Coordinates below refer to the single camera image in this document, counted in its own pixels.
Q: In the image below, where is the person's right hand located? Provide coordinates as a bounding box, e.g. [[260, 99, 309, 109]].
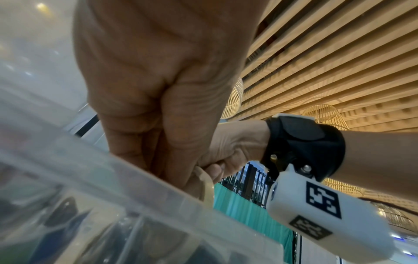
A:
[[198, 120, 271, 182]]

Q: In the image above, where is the person's left hand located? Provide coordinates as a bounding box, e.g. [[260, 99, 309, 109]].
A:
[[71, 0, 270, 203]]

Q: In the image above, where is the small clear tape roll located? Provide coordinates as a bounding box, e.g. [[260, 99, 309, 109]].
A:
[[185, 166, 216, 208]]

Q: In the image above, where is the transparent storage box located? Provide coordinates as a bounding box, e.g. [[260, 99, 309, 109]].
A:
[[0, 77, 288, 264]]

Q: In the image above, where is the person's right forearm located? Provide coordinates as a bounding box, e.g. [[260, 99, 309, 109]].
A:
[[334, 128, 418, 203]]

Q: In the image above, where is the wicker pendant lamp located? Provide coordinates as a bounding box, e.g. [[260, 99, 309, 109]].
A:
[[373, 201, 418, 234], [299, 103, 351, 131], [220, 77, 245, 121], [323, 177, 368, 198]]

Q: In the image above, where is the black marker wristband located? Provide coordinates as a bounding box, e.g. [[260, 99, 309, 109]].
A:
[[261, 114, 347, 182]]

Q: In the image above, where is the green curtain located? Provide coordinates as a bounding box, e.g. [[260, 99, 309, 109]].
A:
[[212, 183, 296, 264]]

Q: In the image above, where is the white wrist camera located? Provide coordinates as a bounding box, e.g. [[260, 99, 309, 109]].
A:
[[265, 165, 397, 264]]

